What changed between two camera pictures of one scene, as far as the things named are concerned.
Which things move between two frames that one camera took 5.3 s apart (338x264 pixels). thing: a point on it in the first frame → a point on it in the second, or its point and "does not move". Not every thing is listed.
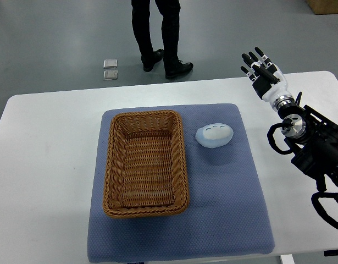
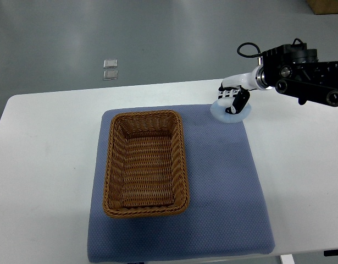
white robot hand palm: (272, 87) → (247, 80)
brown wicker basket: (145, 171) does not move
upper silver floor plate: (110, 64) does not move
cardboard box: (326, 6) does not move
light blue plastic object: (214, 135) → (218, 110)
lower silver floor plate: (110, 75) does not move
